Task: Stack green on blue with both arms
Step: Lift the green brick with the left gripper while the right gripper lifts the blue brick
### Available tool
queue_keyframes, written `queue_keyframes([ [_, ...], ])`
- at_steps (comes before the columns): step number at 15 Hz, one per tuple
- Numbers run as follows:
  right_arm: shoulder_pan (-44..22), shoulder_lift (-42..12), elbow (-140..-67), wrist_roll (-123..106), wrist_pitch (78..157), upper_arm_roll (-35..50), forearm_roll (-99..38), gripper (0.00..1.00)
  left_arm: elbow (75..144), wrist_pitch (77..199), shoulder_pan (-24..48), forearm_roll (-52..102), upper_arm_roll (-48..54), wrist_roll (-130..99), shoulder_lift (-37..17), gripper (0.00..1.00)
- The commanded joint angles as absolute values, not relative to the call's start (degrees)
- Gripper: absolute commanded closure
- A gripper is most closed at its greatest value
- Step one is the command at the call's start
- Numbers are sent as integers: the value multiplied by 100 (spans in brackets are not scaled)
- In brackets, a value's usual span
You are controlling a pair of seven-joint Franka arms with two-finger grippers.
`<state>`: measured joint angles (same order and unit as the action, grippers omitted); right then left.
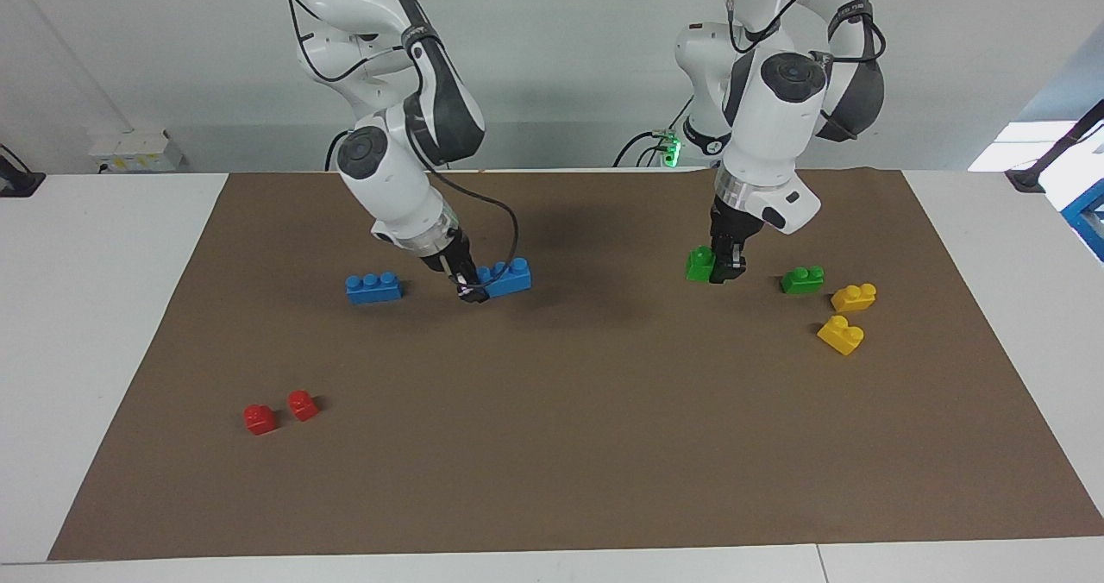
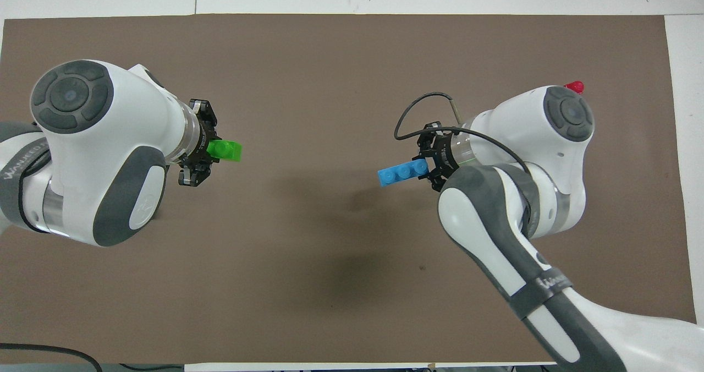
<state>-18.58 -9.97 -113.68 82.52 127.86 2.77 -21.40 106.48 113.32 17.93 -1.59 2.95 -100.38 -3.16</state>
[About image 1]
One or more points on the yellow two-stud toy brick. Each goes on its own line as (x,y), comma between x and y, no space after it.
(854,297)
(841,335)

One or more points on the blue three-stud toy brick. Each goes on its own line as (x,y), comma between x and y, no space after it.
(511,279)
(373,287)

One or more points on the black angled stand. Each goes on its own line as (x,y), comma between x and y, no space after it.
(1048,156)

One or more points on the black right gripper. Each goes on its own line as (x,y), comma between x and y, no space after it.
(450,257)

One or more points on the white wall socket box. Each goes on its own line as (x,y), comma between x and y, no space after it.
(134,152)

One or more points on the red one-stud toy brick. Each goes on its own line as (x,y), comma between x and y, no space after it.
(260,419)
(303,405)

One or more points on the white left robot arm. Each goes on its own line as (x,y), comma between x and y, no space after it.
(780,109)

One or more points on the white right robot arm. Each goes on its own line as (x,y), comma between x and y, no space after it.
(388,169)

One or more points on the green two-stud toy brick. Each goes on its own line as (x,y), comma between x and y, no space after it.
(802,280)
(699,266)

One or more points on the blue frame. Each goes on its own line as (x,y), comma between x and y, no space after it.
(1088,216)

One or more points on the bright white panel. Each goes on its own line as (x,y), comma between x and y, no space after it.
(1013,147)

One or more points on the brown table mat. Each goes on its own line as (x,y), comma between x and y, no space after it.
(552,445)

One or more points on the black table clamp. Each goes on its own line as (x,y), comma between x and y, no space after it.
(19,182)

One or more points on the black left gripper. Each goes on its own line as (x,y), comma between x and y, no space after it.
(733,221)

